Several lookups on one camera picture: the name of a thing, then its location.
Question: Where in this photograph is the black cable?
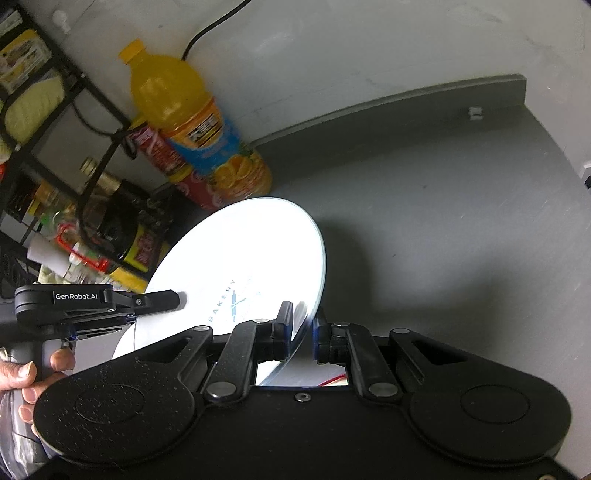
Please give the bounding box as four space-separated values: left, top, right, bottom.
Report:
181 0 253 61

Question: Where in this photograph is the black metal rack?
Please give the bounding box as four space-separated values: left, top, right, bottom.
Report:
0 0 136 301

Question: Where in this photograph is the white plate with crossed-utensils print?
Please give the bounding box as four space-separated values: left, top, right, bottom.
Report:
133 197 328 387

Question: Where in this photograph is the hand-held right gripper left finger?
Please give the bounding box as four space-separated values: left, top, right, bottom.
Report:
135 300 296 405

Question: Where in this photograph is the pale yellow bag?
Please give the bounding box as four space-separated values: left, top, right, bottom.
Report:
2 74 65 145

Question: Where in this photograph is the orange juice bottle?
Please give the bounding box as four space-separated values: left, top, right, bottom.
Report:
119 39 272 207

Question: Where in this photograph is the yellow food package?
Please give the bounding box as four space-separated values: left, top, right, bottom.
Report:
0 28 53 93

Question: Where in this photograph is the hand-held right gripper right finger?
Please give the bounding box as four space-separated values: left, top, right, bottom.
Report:
311 319 467 405

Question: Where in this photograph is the person's left hand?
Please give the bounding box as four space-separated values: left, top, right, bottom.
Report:
0 348 77 437

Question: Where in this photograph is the amber jar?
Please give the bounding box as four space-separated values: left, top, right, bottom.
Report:
27 181 71 219

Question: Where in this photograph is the dark bottle with gold cap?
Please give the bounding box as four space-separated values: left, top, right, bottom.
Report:
78 157 163 274

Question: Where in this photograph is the red label cola bottle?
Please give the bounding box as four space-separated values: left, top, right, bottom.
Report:
129 124 232 212

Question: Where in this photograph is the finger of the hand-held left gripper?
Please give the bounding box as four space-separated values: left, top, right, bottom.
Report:
113 289 182 320

